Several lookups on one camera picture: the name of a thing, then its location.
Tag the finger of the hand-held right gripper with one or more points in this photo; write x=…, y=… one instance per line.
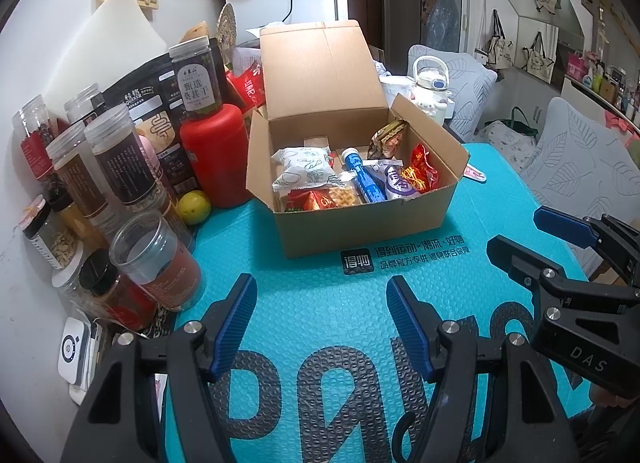
x=562, y=225
x=515, y=258

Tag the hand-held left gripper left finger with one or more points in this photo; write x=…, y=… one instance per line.
x=232, y=323

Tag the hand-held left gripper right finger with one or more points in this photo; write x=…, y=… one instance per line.
x=410, y=328

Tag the red yellow snack packet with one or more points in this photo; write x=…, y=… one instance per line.
x=420, y=170

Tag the red spicy strip packet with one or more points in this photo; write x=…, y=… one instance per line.
x=305, y=200

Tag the clear waffle packet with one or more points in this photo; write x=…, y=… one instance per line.
x=345, y=197

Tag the cardboard box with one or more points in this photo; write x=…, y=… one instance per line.
x=320, y=73

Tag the grey leaf print cushion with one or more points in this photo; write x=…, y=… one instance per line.
x=580, y=163
x=467, y=78

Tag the pink paddle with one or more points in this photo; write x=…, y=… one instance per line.
x=475, y=173

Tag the teal bubble mat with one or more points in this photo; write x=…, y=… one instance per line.
x=325, y=288

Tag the white patterned pillow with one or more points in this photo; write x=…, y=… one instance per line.
x=500, y=140

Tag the green bag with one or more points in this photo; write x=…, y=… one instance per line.
x=522, y=124

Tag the yellow lemon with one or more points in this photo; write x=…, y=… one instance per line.
x=194, y=208

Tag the purple white snack packet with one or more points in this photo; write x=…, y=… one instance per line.
x=395, y=183

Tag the cluttered shelf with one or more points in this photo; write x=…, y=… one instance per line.
x=600, y=80

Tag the blue white tube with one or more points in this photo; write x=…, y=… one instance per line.
x=365, y=183

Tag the white square device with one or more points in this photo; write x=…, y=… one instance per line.
x=74, y=348

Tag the red bottle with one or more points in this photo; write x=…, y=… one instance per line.
x=215, y=158

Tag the white green bread packet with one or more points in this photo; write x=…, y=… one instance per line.
x=302, y=165

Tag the brown green snack packet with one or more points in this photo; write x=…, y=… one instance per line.
x=387, y=139

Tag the pink bottle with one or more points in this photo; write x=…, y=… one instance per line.
x=152, y=158

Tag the white water bottle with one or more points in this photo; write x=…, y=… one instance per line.
x=430, y=93

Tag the cluster of clear plastic jars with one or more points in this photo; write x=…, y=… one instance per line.
x=125, y=163

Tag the red gift bag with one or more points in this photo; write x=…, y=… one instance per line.
x=247, y=88

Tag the blue plastic hanging bag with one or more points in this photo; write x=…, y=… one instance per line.
x=444, y=10

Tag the black pouch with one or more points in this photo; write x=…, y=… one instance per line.
x=145, y=88

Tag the white foam board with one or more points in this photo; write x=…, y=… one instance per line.
x=115, y=38

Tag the white mini fridge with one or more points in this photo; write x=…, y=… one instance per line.
x=310, y=5

